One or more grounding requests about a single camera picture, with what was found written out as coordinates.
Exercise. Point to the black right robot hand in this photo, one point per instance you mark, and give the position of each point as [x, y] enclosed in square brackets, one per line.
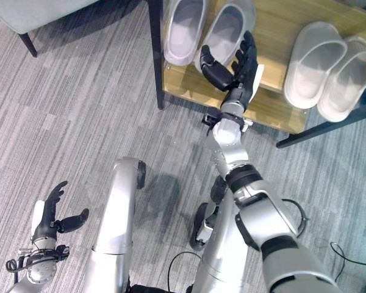
[247, 68]

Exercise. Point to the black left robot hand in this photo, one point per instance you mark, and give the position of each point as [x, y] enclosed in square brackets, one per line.
[47, 219]

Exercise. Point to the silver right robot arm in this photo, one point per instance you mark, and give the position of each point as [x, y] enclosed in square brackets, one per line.
[262, 213]

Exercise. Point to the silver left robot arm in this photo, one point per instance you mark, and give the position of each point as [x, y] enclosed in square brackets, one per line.
[33, 265]

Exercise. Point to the white slipper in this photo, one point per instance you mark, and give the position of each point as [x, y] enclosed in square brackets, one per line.
[224, 33]
[314, 64]
[344, 82]
[183, 30]

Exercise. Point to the silver left robot leg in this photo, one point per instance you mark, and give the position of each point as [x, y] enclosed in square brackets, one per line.
[116, 226]

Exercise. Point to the silver robot leg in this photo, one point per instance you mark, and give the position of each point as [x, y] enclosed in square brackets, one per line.
[116, 226]
[219, 241]

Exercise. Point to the silver right robot leg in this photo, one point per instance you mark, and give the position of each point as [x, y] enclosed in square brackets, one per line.
[219, 241]

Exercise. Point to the grey upholstered chair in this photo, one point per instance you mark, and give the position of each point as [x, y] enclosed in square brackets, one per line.
[33, 15]

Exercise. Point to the wooden shoe rack black frame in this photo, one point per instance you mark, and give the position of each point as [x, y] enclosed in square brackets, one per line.
[280, 55]

